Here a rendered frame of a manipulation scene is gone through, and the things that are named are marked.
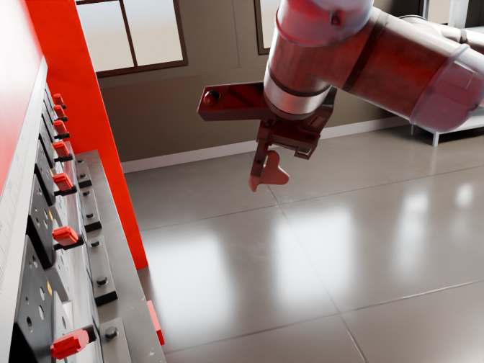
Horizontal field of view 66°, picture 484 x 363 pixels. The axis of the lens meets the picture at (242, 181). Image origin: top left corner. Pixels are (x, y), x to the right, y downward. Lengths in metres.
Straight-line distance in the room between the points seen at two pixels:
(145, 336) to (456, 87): 0.82
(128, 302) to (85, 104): 1.35
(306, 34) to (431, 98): 0.12
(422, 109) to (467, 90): 0.04
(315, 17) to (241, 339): 1.85
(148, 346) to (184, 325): 1.24
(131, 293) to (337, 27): 0.91
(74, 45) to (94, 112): 0.34
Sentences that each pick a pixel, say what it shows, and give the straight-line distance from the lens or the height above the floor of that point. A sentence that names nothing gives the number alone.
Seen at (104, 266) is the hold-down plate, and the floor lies 0.90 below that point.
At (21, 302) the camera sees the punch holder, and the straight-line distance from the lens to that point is 0.40.
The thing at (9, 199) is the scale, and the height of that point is 1.39.
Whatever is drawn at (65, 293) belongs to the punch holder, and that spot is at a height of 1.20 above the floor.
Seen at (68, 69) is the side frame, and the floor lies 1.31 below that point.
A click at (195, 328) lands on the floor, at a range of 2.15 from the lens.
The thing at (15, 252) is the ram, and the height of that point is 1.36.
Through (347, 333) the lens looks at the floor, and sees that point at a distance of 2.07.
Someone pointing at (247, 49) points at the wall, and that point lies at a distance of 3.89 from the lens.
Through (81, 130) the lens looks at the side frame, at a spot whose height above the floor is 1.00.
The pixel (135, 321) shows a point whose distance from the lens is 1.01.
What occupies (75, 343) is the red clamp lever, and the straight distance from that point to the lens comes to 0.37.
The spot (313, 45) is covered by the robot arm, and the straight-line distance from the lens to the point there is 0.34.
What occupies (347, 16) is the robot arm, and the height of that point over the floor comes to 1.53.
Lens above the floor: 1.56
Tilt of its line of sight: 27 degrees down
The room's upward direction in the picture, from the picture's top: 7 degrees counter-clockwise
